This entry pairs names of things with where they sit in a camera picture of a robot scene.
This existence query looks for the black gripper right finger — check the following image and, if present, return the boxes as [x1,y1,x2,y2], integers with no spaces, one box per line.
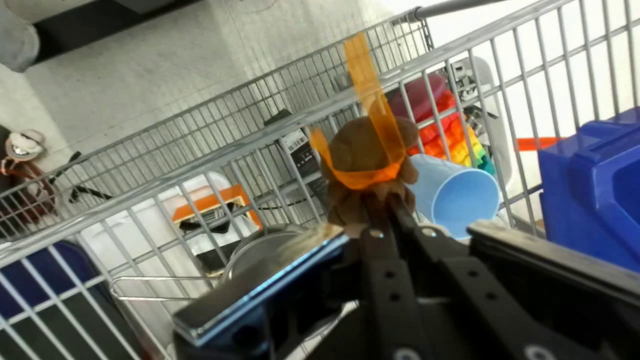
[399,205,640,360]

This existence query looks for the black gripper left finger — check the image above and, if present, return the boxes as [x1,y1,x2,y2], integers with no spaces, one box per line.
[310,199,437,360]

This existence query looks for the light blue plastic cup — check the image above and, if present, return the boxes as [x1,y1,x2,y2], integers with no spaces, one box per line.
[404,153,505,243]

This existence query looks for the grey metal plate blue edge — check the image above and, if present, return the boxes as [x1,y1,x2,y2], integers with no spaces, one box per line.
[170,221,355,351]

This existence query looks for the blue plastic bin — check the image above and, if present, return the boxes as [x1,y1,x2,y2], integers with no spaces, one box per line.
[536,106,640,275]

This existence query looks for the rainbow stacking cups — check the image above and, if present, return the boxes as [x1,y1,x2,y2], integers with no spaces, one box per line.
[384,70,501,178]

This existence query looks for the white box with orange edge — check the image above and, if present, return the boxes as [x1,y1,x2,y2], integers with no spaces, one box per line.
[170,185,266,237]

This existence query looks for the white and blue storage box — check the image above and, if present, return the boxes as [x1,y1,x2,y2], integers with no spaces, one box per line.
[0,238,105,324]

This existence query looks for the orange strap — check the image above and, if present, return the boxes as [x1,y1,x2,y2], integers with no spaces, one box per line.
[512,135,565,155]

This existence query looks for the silver wire basket cart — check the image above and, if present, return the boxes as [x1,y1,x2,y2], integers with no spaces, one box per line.
[0,0,640,360]

